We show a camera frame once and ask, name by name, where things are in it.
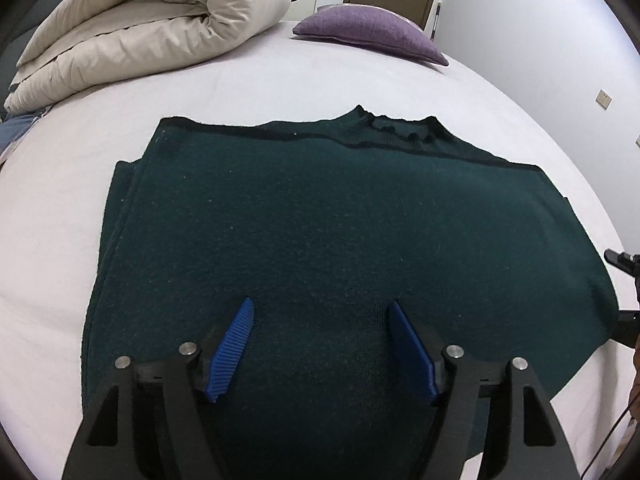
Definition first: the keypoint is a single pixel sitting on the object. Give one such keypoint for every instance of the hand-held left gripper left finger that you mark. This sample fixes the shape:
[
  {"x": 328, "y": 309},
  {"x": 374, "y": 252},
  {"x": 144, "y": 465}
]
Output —
[{"x": 230, "y": 355}]

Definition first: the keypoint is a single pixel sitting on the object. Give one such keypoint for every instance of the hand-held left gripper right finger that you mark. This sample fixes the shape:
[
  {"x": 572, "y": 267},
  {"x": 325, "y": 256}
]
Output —
[{"x": 412, "y": 355}]

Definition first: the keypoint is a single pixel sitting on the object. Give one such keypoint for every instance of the dark green sweater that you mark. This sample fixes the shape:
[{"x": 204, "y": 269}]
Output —
[{"x": 320, "y": 220}]

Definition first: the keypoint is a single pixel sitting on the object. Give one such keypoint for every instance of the white-sheeted bed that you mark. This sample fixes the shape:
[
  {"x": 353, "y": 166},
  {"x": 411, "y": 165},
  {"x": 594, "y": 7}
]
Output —
[{"x": 250, "y": 85}]

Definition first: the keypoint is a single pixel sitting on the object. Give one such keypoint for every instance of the blue blanket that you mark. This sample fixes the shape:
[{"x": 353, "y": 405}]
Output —
[{"x": 12, "y": 132}]

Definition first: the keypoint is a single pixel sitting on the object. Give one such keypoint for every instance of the purple pillow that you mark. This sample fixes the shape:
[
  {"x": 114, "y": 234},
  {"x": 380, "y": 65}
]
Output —
[{"x": 370, "y": 30}]

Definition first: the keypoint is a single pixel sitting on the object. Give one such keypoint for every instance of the cream rolled duvet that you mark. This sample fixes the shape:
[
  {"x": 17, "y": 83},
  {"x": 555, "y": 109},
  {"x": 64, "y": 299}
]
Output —
[{"x": 150, "y": 25}]

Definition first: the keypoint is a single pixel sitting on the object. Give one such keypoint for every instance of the grey headboard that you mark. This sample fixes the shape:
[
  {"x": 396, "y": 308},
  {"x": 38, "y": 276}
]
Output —
[{"x": 47, "y": 15}]

